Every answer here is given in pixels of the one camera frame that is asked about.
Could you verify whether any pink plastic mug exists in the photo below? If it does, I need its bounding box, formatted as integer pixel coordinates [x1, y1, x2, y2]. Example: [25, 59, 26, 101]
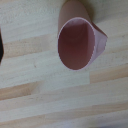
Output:
[56, 0, 109, 72]

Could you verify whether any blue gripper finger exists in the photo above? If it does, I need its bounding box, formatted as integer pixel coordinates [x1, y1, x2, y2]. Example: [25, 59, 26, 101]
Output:
[0, 27, 5, 65]

